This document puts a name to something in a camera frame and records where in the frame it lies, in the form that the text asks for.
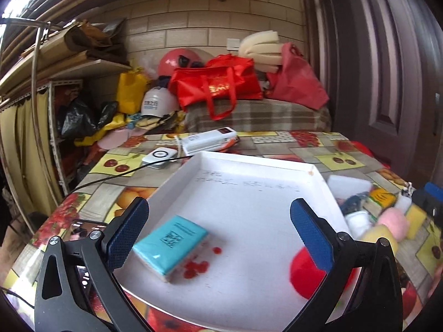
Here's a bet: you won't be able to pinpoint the pink helmet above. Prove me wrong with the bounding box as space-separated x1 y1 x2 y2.
158 49 198 77

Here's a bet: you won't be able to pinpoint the shiny red tote bag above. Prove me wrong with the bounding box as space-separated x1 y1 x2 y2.
168 54 264 121

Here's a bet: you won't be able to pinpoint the red plush apple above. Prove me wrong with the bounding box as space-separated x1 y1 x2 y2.
290 247 360 300

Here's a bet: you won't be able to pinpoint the green yellow scrub sponge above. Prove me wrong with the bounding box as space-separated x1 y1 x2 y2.
362 225 398 253

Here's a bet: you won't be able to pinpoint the white fluffy cloth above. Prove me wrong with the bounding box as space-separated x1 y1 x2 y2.
346 211 372 237

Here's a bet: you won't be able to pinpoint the black cable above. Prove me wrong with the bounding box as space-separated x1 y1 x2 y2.
71 155 189 192

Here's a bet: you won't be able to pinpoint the brown cardboard pile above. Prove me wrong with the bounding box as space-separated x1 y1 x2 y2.
62 21 128 59

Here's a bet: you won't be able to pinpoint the black white striped cloth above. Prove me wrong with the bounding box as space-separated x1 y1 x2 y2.
341 195 362 213

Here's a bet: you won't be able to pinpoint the dark panelled door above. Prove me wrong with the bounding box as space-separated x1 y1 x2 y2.
305 0 443 194

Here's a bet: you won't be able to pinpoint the fruit print tablecloth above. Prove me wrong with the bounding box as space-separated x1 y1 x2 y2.
10 129 443 332

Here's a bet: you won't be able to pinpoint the black plastic bag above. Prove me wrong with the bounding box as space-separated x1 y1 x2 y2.
57 97 118 139

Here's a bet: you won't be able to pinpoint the white melamine sponge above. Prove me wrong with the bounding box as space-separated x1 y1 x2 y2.
327 175 372 198

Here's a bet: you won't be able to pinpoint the metal shelf rack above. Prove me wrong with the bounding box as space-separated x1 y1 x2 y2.
47 79 84 194

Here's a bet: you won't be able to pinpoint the yellow shopping bag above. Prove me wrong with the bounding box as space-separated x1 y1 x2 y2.
116 69 151 114

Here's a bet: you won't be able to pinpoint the white power bank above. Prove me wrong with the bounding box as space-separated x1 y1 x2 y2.
180 127 239 154

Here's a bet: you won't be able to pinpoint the plaid blanket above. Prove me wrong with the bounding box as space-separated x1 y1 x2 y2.
183 98 331 134

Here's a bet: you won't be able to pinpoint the red cloth bag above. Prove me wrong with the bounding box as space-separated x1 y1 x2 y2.
266 42 329 109

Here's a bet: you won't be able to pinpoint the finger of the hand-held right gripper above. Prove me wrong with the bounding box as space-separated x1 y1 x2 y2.
411 181 443 219

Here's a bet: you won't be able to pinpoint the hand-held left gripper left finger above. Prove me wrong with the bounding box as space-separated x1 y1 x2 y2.
34 196 154 332

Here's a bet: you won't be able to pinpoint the wooden shelf board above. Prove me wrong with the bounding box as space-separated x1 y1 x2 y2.
0 50 132 101

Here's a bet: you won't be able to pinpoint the white helmet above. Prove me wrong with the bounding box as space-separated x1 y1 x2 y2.
140 86 181 117

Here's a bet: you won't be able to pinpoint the white round charger device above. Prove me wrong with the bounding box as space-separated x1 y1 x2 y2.
141 147 179 169

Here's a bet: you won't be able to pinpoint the white cardboard tray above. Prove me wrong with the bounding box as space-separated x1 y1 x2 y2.
112 150 350 332

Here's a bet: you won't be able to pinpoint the yellow tissue pack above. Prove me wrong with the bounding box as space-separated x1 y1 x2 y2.
369 187 397 210

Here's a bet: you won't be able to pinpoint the yellow plastic sheet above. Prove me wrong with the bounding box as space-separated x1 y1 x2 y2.
74 111 187 146

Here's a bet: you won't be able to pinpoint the plain yellow sponge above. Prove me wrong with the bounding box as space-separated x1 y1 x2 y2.
405 203 428 239

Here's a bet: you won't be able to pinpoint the black smartphone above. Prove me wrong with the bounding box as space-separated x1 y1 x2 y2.
69 219 109 284

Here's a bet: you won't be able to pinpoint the yellow curtain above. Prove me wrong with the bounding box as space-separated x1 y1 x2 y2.
0 92 61 229

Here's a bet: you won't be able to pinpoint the cream foam pieces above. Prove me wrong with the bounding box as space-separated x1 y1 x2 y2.
239 30 284 73

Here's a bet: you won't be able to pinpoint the pink plush toy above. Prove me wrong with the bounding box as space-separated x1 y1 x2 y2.
377 207 411 241

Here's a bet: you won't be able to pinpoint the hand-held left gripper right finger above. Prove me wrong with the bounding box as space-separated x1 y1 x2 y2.
285 198 404 332

